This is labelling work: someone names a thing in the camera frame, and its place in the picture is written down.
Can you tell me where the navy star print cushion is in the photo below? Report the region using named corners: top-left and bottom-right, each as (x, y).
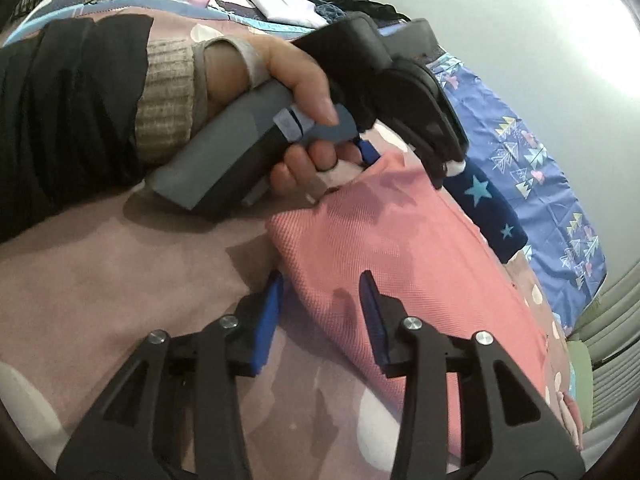
top-left (442, 160), bottom-right (530, 265)

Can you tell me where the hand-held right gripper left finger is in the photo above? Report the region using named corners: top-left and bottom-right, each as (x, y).
top-left (55, 269), bottom-right (285, 480)

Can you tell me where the lavender folded cloth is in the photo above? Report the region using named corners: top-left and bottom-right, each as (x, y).
top-left (244, 0), bottom-right (328, 28)

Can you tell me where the blue tree print sheet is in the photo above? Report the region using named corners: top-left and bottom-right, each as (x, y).
top-left (430, 50), bottom-right (608, 331)

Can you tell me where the person's left forearm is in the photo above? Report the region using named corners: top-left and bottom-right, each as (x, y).
top-left (0, 14), bottom-right (271, 243)

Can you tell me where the person's left hand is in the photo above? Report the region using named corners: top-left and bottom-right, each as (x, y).
top-left (202, 37), bottom-right (368, 206)

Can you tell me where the dark blue fluffy blanket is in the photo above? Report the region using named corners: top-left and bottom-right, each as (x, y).
top-left (312, 2), bottom-right (351, 26)

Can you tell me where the green pillow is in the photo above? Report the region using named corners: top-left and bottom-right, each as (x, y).
top-left (567, 340), bottom-right (596, 431)

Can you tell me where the folded pink garment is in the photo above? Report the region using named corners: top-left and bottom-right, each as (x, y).
top-left (560, 390), bottom-right (586, 448)

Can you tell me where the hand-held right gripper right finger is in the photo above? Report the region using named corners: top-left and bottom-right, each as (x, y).
top-left (359, 270), bottom-right (586, 480)

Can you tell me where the pink polka dot blanket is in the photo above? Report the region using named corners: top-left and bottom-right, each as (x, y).
top-left (0, 5), bottom-right (586, 480)

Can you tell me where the black garment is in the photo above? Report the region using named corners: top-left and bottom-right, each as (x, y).
top-left (325, 0), bottom-right (411, 23)

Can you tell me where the pink sweater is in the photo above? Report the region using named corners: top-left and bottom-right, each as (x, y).
top-left (265, 152), bottom-right (583, 461)

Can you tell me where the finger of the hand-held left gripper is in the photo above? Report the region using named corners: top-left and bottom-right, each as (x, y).
top-left (356, 136), bottom-right (380, 167)
top-left (380, 57), bottom-right (470, 191)

